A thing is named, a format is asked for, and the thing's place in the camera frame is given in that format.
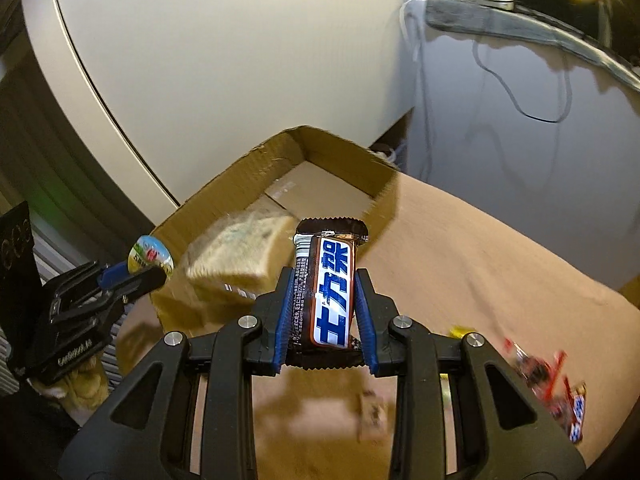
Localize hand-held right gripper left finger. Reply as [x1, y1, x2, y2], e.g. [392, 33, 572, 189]
[57, 265, 297, 480]

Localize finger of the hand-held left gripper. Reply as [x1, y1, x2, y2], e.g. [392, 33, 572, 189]
[43, 259, 135, 307]
[49, 265, 168, 332]

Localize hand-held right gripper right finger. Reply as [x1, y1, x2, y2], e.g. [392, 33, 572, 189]
[352, 267, 587, 480]

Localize small jelly cup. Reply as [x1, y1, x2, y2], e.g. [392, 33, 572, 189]
[127, 234, 175, 279]

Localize brown blue chocolate bar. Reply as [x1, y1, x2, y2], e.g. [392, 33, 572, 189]
[549, 381, 589, 445]
[287, 217, 369, 369]

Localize cardboard box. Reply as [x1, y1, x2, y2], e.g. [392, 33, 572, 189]
[149, 125, 401, 341]

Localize bread in clear bag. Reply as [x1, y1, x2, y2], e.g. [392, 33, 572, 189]
[185, 210, 297, 306]

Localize small beige snack packet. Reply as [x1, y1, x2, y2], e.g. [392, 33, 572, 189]
[358, 389, 387, 442]

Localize dark candy with red wrapper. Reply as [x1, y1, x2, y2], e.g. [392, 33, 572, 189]
[501, 338, 570, 411]

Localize white wardrobe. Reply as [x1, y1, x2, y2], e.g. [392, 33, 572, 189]
[21, 0, 417, 208]

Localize grey stone windowsill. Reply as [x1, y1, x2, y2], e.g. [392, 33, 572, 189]
[424, 0, 640, 92]

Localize white cable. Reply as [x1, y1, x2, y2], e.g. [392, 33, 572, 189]
[399, 0, 435, 181]

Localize black cable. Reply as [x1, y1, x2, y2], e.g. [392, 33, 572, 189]
[471, 37, 574, 124]

